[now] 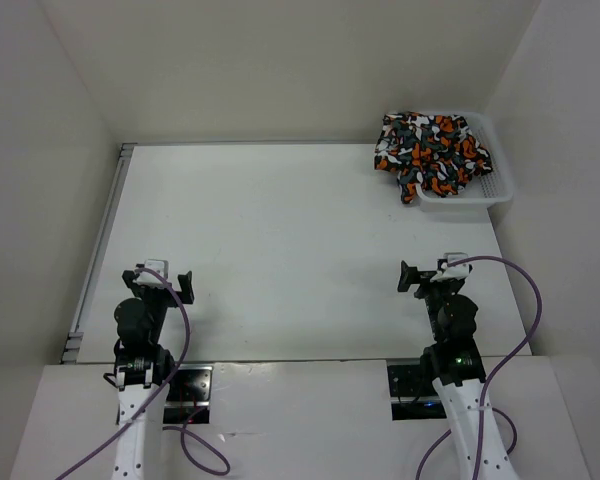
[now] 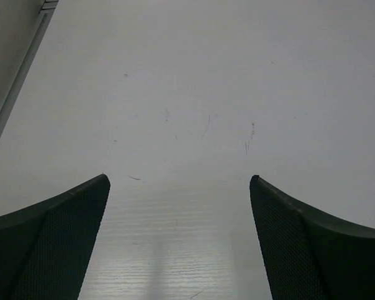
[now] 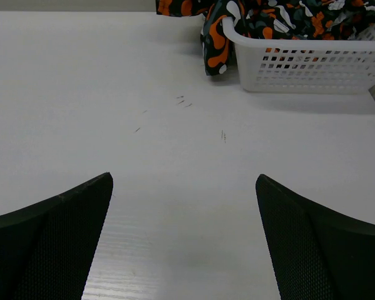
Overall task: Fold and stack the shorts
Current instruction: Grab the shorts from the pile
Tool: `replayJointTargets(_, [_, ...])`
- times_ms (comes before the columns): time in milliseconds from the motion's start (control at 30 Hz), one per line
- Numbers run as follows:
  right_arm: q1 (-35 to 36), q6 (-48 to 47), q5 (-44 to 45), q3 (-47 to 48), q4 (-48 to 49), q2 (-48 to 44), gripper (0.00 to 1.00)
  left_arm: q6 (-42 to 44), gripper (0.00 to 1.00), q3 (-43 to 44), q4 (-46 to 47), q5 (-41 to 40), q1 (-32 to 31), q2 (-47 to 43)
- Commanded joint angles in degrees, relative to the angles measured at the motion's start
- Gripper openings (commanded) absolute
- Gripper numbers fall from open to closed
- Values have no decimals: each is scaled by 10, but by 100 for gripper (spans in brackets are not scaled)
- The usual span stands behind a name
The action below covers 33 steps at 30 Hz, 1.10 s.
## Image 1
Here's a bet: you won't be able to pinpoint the orange camouflage shorts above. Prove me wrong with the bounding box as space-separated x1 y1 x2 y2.
373 111 493 205

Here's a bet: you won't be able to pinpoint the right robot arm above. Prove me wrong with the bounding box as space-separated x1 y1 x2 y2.
397 254 519 479

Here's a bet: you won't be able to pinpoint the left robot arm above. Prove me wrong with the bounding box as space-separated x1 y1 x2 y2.
112 259 194 479

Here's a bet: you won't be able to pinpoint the white plastic basket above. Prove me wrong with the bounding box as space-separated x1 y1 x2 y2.
410 112 513 211

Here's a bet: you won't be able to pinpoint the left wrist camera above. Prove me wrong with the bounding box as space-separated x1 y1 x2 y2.
135 259 169 289

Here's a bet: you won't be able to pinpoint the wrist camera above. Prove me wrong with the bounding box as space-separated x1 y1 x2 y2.
432 252 472 282
135 259 169 289

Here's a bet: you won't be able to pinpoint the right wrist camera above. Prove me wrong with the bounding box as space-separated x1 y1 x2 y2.
432 252 472 282

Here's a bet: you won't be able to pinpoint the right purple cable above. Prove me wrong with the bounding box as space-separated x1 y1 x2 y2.
414 255 542 480

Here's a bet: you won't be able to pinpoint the purple cable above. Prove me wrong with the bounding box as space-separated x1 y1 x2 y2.
414 255 542 480
53 267 231 480

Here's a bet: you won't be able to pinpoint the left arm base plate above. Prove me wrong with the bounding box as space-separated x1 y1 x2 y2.
163 364 213 425

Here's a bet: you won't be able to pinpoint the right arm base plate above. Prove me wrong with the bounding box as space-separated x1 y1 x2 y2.
386 359 446 421

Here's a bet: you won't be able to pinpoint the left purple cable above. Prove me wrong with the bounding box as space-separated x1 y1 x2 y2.
53 267 231 480

